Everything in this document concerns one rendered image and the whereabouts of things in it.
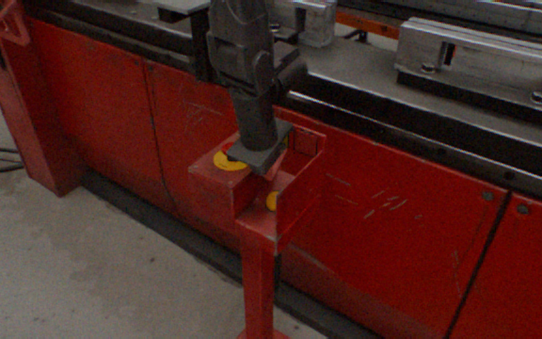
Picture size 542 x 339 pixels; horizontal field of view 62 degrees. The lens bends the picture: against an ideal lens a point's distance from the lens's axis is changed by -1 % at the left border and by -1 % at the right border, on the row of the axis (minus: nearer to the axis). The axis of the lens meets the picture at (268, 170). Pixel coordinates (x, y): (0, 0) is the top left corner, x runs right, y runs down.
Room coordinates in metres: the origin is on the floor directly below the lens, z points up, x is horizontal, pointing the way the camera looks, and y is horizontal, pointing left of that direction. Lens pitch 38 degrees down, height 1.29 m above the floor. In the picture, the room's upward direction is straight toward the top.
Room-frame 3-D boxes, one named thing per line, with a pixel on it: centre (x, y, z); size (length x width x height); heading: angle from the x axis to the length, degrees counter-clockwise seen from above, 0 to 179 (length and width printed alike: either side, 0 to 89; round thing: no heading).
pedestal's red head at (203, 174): (0.67, 0.02, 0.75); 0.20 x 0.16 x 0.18; 56
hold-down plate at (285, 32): (1.09, 0.07, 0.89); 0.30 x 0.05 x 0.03; 54
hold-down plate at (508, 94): (0.75, -0.39, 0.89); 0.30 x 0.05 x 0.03; 54
